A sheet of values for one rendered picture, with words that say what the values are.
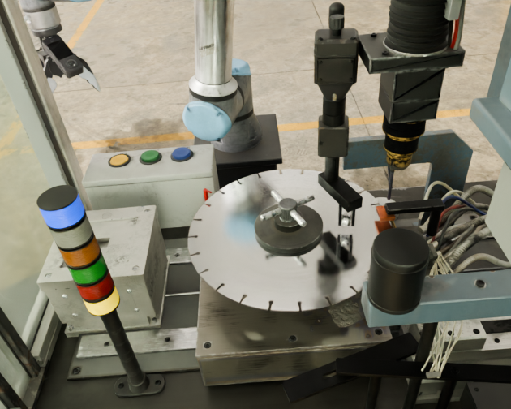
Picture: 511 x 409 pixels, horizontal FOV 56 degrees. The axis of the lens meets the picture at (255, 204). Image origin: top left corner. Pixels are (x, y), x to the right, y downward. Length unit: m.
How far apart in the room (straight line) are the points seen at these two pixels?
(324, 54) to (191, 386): 0.56
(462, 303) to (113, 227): 0.62
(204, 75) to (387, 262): 0.73
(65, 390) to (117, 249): 0.25
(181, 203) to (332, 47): 0.57
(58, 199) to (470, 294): 0.47
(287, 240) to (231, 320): 0.16
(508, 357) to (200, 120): 0.78
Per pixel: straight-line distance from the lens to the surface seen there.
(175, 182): 1.04
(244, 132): 1.32
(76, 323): 0.95
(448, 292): 0.59
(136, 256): 0.85
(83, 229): 0.59
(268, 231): 0.76
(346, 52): 0.63
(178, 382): 0.87
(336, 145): 0.70
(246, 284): 0.70
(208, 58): 1.09
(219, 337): 0.77
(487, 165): 2.69
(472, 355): 0.79
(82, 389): 0.91
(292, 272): 0.71
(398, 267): 0.50
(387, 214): 0.78
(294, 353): 0.77
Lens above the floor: 1.48
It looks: 40 degrees down
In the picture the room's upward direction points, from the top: 6 degrees counter-clockwise
